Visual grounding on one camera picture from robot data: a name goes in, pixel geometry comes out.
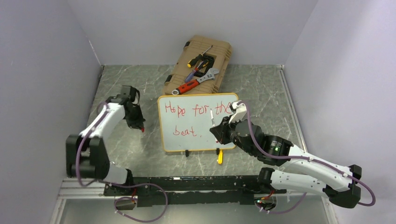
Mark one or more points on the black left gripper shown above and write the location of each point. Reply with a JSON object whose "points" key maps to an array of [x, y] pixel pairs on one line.
{"points": [[137, 123]]}

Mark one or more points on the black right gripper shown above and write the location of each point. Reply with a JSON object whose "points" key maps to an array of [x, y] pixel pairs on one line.
{"points": [[221, 131]]}

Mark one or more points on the white red whiteboard marker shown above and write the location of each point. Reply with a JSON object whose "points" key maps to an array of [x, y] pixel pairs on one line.
{"points": [[212, 118]]}

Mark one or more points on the yellow framed whiteboard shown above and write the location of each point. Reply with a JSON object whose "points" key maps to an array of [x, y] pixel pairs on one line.
{"points": [[185, 120]]}

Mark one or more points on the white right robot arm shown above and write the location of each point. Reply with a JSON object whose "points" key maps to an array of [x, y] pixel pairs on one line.
{"points": [[289, 167]]}

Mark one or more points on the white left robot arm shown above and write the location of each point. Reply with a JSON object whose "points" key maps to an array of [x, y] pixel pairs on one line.
{"points": [[86, 153]]}

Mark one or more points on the tan plastic tool case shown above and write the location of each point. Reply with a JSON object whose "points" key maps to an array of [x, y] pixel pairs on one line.
{"points": [[218, 56]]}

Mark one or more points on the yellow black screwdriver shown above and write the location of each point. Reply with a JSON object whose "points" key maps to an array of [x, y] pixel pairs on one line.
{"points": [[193, 61]]}

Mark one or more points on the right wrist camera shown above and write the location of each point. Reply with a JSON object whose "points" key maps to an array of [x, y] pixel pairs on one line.
{"points": [[239, 111]]}

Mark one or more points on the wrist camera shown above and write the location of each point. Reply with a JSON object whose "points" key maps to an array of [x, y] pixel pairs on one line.
{"points": [[129, 92], [239, 111]]}

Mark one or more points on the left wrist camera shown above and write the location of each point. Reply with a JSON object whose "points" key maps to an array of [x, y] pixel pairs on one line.
{"points": [[129, 92]]}

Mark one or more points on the red handled adjustable wrench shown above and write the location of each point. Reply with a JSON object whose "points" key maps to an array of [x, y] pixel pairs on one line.
{"points": [[210, 75]]}

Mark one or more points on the blue handled screwdriver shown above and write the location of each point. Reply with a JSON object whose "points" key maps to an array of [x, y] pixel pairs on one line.
{"points": [[203, 64]]}

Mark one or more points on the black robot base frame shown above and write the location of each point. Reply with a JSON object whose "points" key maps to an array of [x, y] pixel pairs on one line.
{"points": [[241, 189]]}

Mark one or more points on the aluminium rail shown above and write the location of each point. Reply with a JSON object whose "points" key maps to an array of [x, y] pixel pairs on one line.
{"points": [[71, 189]]}

